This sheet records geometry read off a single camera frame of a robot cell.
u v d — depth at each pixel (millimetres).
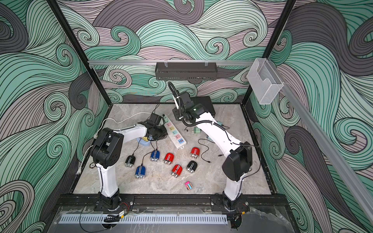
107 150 519
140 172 813
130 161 854
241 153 458
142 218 698
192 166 833
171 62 946
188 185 765
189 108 586
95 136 1037
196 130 1006
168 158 859
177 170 815
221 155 900
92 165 873
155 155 877
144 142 944
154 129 778
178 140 950
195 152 895
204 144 957
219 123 494
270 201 727
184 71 955
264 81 796
